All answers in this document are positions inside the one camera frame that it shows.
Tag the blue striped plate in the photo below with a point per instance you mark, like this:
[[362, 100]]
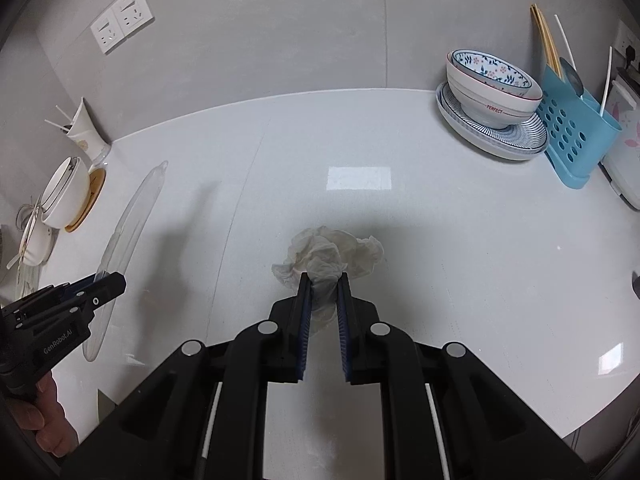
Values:
[[500, 142]]

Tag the white bowl black rim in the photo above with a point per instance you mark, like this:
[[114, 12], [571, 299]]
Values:
[[55, 182]]

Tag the wall socket with plug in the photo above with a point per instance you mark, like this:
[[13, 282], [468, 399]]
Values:
[[629, 45]]

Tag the light wooden chopsticks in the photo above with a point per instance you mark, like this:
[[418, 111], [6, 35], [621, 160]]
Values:
[[547, 42]]

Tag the white tissue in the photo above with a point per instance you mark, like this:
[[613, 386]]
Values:
[[325, 255]]

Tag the white floral appliance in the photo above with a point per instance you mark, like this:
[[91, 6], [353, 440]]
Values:
[[625, 150]]

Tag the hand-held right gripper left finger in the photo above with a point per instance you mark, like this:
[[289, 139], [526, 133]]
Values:
[[302, 320]]

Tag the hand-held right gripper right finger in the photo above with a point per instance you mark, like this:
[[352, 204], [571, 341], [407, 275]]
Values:
[[343, 320]]

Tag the thin white stick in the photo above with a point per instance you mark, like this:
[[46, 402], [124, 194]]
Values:
[[564, 40], [607, 77]]

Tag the floral patterned bowl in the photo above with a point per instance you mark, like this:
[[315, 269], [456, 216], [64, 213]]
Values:
[[492, 72]]

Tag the blue utensil holder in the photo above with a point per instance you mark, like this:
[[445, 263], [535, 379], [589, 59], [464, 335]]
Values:
[[575, 140]]

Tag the person's left hand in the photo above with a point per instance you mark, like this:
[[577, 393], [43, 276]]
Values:
[[50, 420]]

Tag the white paper cup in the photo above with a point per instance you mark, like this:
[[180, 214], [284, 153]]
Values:
[[87, 137]]

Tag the clear plastic tube case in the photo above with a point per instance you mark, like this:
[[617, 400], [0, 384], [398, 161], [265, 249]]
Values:
[[132, 220]]

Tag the white wall socket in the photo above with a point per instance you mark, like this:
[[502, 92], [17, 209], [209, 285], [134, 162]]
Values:
[[132, 12], [107, 32]]

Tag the large white bowl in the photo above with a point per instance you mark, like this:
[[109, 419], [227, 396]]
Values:
[[70, 205]]

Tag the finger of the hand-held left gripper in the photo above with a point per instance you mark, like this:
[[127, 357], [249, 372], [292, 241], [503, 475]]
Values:
[[105, 290], [55, 294]]

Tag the white spoon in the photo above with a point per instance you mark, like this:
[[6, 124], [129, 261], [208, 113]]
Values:
[[15, 261]]

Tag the white straw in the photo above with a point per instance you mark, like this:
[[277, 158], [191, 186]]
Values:
[[65, 113], [57, 125]]

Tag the metal spoon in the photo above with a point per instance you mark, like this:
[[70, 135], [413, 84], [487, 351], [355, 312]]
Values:
[[572, 77]]

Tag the white bowl with chopsticks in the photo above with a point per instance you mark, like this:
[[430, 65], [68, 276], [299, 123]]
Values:
[[42, 247]]

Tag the round wooden coaster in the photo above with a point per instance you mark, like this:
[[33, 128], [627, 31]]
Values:
[[95, 195]]

